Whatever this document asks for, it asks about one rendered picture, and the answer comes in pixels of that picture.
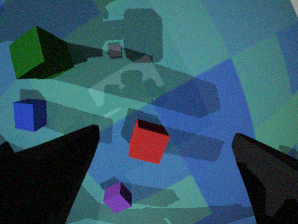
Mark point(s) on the small purple cube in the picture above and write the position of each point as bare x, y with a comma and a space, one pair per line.
117, 197

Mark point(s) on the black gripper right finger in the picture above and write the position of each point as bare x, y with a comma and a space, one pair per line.
271, 180

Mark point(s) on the green block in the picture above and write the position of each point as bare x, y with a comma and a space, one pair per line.
34, 54
67, 64

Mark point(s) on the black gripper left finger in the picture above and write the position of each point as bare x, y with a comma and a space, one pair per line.
39, 184

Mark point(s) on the red block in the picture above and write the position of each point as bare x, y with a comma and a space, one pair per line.
148, 142

